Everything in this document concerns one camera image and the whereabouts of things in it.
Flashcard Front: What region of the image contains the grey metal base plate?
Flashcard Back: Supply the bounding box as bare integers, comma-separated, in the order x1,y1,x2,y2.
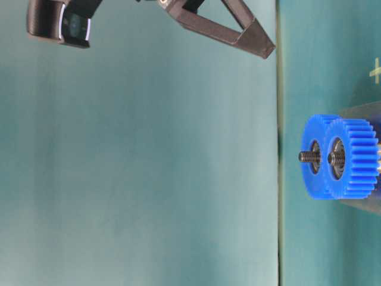
323,101,380,214

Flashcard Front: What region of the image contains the small blue gear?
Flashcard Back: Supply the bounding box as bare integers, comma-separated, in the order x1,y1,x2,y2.
322,118,380,200

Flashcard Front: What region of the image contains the large gear steel shaft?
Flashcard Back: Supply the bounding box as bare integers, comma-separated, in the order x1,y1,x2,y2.
298,151,321,164

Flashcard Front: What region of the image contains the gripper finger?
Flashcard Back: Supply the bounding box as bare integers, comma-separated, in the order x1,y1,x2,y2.
159,0,276,59

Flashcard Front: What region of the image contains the large blue gear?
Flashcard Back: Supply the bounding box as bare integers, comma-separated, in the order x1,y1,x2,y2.
298,114,341,200

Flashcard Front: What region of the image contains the small gear steel shaft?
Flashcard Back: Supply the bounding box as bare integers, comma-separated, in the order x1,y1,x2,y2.
327,151,345,167

